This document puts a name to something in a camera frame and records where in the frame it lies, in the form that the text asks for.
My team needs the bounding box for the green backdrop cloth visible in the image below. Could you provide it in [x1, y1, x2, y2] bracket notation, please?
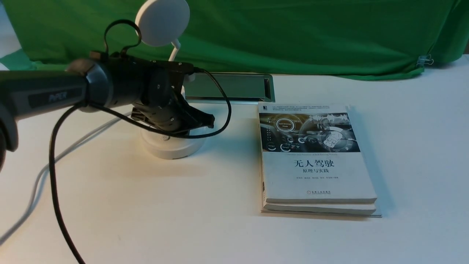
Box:
[2, 0, 468, 80]

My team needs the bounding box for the silver binder clip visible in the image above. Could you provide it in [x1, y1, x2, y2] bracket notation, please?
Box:
[416, 55, 434, 67]

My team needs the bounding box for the metal desk cable tray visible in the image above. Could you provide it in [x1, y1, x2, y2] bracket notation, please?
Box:
[183, 73, 276, 104]

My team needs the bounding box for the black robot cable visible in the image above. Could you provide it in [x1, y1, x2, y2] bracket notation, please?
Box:
[49, 19, 232, 264]

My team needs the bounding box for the top white self-driving book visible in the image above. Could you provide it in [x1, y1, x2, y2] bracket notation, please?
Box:
[258, 102, 377, 204]

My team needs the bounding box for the bottom white book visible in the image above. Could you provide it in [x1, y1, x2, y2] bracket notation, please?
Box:
[261, 202, 382, 218]

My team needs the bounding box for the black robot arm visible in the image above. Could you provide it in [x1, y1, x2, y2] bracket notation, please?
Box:
[0, 52, 215, 164]

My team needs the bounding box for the white desk lamp power strip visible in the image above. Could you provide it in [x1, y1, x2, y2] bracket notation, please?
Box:
[134, 0, 204, 160]

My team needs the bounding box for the white lamp power cord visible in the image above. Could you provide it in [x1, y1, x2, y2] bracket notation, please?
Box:
[0, 111, 133, 245]

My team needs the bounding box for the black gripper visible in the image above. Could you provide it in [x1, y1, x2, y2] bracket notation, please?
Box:
[130, 59, 215, 133]

